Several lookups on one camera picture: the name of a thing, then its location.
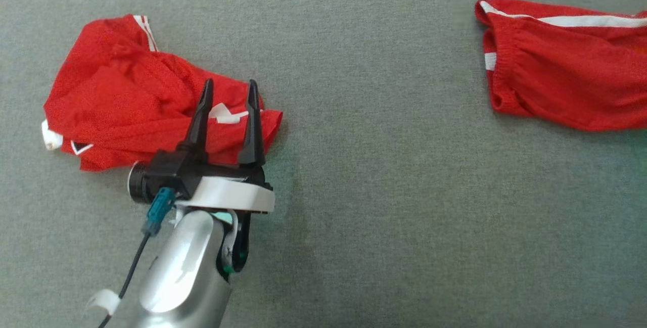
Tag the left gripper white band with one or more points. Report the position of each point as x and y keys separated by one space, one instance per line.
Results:
x=232 y=194

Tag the red basketball jersey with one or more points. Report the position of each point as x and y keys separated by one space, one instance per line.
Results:
x=126 y=95

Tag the red shorts white stripe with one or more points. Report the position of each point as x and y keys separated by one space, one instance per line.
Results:
x=566 y=75

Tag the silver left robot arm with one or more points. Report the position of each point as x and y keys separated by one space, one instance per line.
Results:
x=187 y=272

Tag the grey sofa seat cushion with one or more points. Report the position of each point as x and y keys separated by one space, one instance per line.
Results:
x=379 y=166

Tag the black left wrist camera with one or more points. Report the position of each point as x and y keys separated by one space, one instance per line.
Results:
x=162 y=176

